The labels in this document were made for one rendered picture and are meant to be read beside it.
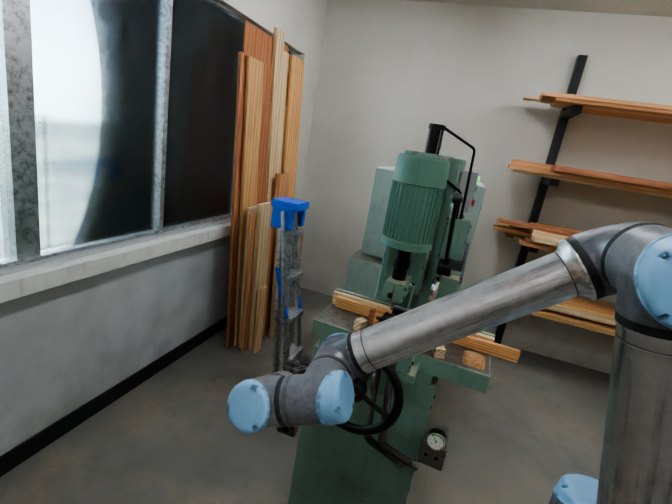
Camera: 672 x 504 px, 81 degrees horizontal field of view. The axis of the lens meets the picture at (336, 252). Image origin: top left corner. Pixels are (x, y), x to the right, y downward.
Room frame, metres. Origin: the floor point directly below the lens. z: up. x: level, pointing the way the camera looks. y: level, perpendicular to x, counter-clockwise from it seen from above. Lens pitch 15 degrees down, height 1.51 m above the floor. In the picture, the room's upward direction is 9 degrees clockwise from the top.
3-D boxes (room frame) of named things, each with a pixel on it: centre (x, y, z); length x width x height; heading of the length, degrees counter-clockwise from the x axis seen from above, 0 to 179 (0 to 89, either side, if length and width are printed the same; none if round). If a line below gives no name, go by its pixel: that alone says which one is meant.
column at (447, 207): (1.63, -0.33, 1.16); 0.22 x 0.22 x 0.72; 71
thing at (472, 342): (1.32, -0.35, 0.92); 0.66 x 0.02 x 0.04; 71
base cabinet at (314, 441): (1.47, -0.27, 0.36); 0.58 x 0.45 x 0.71; 161
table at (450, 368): (1.23, -0.26, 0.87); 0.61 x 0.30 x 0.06; 71
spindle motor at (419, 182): (1.35, -0.24, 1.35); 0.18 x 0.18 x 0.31
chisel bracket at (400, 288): (1.37, -0.24, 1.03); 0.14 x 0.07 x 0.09; 161
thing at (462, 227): (1.51, -0.45, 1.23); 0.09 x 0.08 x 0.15; 161
